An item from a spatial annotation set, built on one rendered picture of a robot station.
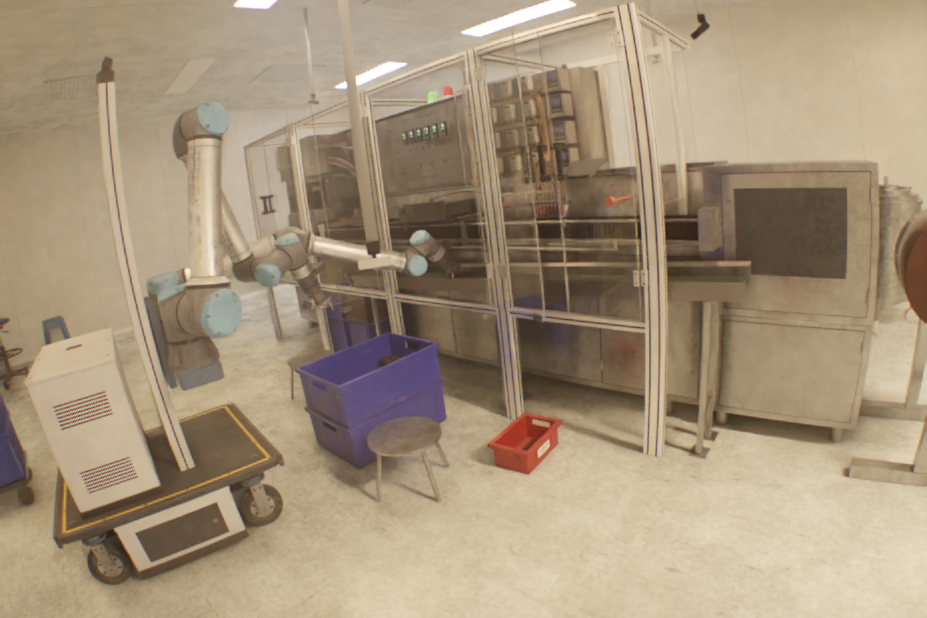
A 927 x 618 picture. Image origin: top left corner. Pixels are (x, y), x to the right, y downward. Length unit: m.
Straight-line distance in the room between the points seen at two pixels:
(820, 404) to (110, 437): 2.63
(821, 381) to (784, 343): 0.23
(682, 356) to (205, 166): 2.01
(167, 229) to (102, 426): 5.26
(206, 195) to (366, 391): 1.11
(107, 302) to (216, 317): 5.31
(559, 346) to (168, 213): 5.53
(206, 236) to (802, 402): 2.28
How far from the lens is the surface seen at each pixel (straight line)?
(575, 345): 2.47
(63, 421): 1.76
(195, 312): 1.52
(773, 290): 2.02
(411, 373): 2.29
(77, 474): 1.83
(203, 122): 1.56
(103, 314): 6.77
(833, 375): 2.12
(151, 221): 6.80
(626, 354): 2.34
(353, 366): 2.54
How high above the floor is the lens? 1.20
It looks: 11 degrees down
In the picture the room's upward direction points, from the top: 7 degrees counter-clockwise
